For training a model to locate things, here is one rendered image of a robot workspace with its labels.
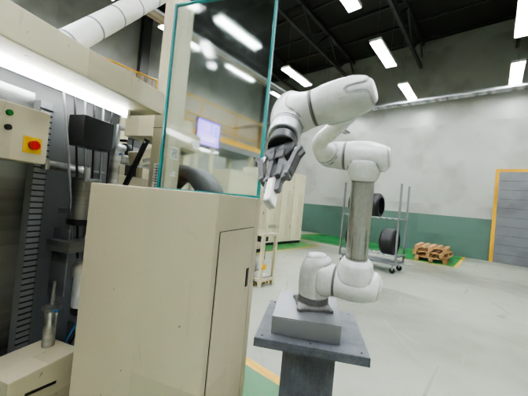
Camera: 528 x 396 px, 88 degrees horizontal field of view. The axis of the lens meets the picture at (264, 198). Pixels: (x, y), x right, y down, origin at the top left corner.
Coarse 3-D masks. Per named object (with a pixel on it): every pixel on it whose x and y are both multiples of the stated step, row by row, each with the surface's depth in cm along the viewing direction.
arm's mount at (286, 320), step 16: (288, 304) 141; (336, 304) 146; (272, 320) 128; (288, 320) 127; (304, 320) 126; (320, 320) 127; (336, 320) 128; (304, 336) 126; (320, 336) 124; (336, 336) 123
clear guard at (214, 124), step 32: (224, 0) 131; (256, 0) 126; (192, 32) 136; (224, 32) 130; (256, 32) 125; (192, 64) 135; (224, 64) 130; (256, 64) 124; (192, 96) 134; (224, 96) 129; (256, 96) 124; (192, 128) 134; (224, 128) 128; (256, 128) 123; (160, 160) 138; (192, 160) 133; (224, 160) 127; (224, 192) 126; (256, 192) 121
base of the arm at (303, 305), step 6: (300, 300) 139; (306, 300) 137; (312, 300) 136; (318, 300) 136; (324, 300) 137; (300, 306) 136; (306, 306) 136; (312, 306) 135; (318, 306) 135; (324, 306) 137; (330, 306) 139; (318, 312) 135; (324, 312) 135; (330, 312) 134
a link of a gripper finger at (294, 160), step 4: (296, 148) 64; (300, 148) 64; (292, 152) 64; (296, 152) 63; (304, 152) 65; (292, 156) 63; (296, 156) 63; (300, 156) 65; (288, 160) 62; (292, 160) 62; (296, 160) 63; (288, 164) 61; (292, 164) 62; (296, 164) 63; (284, 168) 61; (288, 168) 60; (292, 168) 62; (284, 172) 60; (292, 172) 62; (292, 176) 62; (288, 180) 61
